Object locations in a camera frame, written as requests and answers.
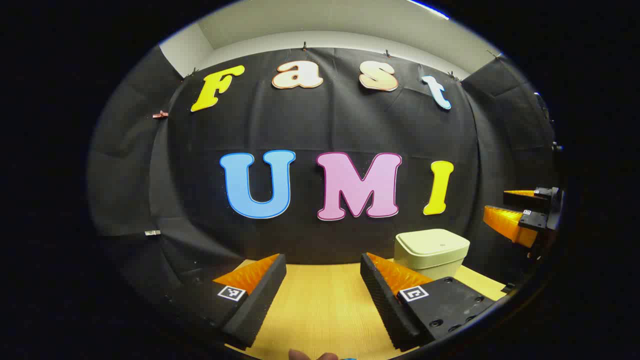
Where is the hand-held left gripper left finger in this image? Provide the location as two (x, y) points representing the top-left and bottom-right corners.
(167, 253), (287, 351)

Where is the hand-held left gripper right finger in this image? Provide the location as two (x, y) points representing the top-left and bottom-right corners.
(360, 252), (497, 352)

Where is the green desktop garbage bin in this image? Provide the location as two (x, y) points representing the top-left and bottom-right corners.
(393, 229), (471, 281)

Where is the wooden desktop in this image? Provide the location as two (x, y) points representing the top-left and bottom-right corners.
(225, 259), (508, 360)

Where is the black backdrop cloth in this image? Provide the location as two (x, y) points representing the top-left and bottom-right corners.
(87, 45), (563, 281)

